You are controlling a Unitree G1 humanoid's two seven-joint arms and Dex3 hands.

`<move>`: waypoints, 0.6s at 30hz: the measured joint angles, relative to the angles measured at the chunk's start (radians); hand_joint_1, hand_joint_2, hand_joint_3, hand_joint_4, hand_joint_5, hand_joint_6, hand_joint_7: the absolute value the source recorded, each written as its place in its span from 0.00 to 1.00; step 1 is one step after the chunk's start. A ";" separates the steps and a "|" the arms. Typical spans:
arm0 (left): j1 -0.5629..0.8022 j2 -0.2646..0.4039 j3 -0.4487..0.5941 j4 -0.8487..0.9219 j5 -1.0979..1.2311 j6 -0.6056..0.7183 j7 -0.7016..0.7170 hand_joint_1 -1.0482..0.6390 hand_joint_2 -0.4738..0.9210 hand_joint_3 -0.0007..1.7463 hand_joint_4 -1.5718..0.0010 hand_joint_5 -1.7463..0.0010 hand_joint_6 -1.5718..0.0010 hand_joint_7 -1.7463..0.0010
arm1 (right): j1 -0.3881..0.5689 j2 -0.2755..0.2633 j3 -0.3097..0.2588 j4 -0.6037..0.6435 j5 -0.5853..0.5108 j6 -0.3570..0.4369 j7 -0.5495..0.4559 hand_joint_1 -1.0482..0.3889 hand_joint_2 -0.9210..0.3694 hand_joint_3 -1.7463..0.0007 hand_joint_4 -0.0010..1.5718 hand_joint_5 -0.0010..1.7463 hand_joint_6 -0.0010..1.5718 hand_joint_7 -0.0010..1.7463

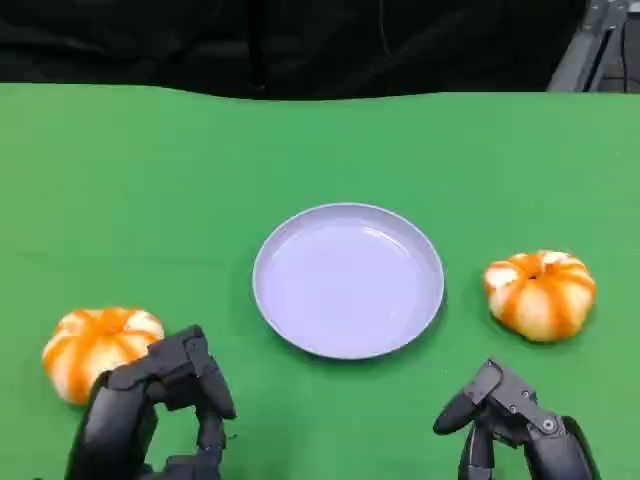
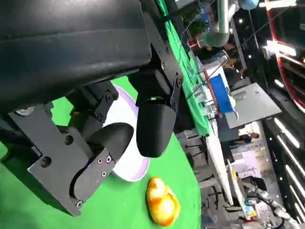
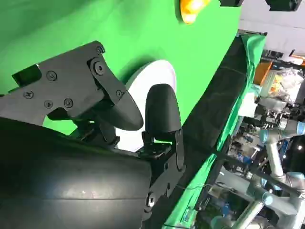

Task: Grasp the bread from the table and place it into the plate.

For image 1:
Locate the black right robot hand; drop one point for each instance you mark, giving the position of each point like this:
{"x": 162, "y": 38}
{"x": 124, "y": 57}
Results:
{"x": 545, "y": 435}

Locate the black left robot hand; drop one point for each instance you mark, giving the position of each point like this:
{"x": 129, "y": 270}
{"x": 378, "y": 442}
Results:
{"x": 125, "y": 400}

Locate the green table cloth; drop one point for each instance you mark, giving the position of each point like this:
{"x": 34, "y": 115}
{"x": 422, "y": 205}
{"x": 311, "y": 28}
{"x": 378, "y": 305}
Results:
{"x": 200, "y": 200}

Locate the grey metal frame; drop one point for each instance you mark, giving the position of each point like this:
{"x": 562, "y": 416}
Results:
{"x": 582, "y": 55}

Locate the black backdrop curtain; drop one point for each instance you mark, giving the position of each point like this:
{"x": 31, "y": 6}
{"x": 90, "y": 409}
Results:
{"x": 225, "y": 40}

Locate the lilac plate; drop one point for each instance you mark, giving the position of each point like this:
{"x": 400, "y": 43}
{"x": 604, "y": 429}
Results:
{"x": 347, "y": 282}

